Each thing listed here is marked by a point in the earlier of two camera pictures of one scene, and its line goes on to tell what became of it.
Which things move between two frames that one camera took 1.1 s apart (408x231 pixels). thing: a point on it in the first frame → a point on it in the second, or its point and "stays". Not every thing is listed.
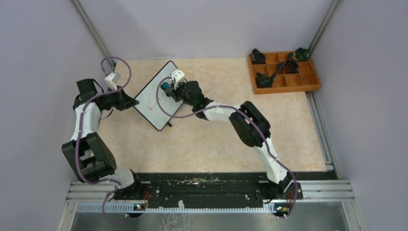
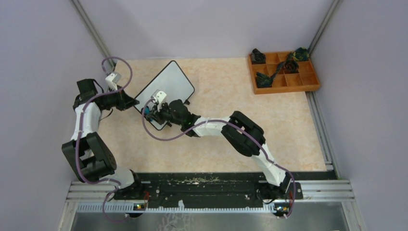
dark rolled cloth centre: (291, 66) stays
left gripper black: (125, 101) stays
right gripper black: (174, 92) → (157, 115)
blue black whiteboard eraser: (165, 86) → (146, 110)
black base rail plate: (210, 190) stays
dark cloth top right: (302, 55) stays
